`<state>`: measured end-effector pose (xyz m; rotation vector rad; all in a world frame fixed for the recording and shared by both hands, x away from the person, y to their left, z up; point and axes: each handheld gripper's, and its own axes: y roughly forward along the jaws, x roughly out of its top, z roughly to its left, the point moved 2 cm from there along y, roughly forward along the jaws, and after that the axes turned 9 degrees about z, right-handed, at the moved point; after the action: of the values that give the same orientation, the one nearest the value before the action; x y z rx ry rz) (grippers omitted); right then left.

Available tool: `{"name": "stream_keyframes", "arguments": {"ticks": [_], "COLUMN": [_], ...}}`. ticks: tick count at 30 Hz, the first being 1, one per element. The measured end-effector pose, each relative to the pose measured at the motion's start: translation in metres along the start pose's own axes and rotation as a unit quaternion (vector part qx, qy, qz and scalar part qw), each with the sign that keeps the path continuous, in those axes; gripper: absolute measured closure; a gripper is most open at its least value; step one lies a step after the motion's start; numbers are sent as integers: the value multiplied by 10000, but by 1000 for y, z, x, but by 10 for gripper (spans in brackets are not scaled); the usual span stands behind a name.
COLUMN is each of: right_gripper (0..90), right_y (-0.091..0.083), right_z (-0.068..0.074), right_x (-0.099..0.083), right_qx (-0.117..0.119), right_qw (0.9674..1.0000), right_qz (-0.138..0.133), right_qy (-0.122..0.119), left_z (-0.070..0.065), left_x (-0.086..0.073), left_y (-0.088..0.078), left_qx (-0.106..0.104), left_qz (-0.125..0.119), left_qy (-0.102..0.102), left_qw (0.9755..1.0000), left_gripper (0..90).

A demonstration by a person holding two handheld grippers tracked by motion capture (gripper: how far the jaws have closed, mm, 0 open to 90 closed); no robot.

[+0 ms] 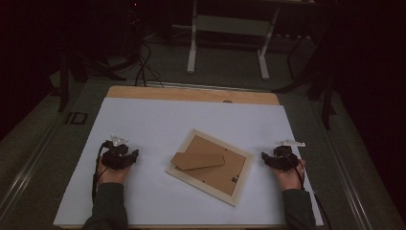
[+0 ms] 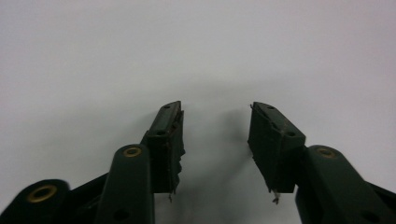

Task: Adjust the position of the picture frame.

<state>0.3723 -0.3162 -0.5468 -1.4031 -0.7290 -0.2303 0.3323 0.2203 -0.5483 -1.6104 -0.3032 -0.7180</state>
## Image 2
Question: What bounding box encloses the white table sheet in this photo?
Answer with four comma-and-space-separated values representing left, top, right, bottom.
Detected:
0, 0, 396, 224

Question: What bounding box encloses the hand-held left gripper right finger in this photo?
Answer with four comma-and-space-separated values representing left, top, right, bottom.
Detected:
247, 101, 396, 224

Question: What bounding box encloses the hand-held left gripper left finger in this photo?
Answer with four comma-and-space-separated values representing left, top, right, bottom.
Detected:
94, 100, 187, 224

